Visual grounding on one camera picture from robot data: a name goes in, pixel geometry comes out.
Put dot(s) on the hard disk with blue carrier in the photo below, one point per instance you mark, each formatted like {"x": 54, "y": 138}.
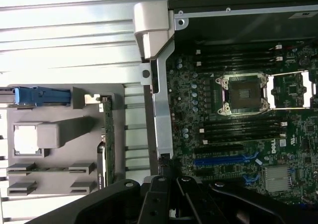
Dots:
{"x": 37, "y": 96}

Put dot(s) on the silver CPU chip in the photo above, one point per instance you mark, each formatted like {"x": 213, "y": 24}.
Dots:
{"x": 24, "y": 139}

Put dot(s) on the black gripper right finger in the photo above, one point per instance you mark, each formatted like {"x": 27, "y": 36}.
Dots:
{"x": 193, "y": 204}

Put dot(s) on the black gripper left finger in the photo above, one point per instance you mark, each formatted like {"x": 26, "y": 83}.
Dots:
{"x": 154, "y": 204}

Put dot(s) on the grey plastic parts rack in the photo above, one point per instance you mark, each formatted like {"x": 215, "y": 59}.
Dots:
{"x": 74, "y": 132}

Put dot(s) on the silver finned chipset heatsink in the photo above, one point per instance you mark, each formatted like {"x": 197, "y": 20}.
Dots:
{"x": 277, "y": 178}

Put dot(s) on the green RAM stick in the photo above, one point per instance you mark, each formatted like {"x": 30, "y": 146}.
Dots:
{"x": 49, "y": 170}

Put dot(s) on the green Dell motherboard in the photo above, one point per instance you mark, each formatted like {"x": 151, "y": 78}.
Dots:
{"x": 186, "y": 97}

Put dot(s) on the long black expansion slot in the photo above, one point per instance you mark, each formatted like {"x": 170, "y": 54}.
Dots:
{"x": 218, "y": 149}

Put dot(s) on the CPU socket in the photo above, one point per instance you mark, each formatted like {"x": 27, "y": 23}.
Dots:
{"x": 242, "y": 93}

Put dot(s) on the open black PC case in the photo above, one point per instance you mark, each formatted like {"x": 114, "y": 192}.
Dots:
{"x": 164, "y": 124}

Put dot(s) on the metal socket cover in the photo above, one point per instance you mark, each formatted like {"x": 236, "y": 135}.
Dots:
{"x": 270, "y": 92}

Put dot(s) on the blue expansion slot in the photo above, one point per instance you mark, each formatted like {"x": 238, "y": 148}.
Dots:
{"x": 218, "y": 160}

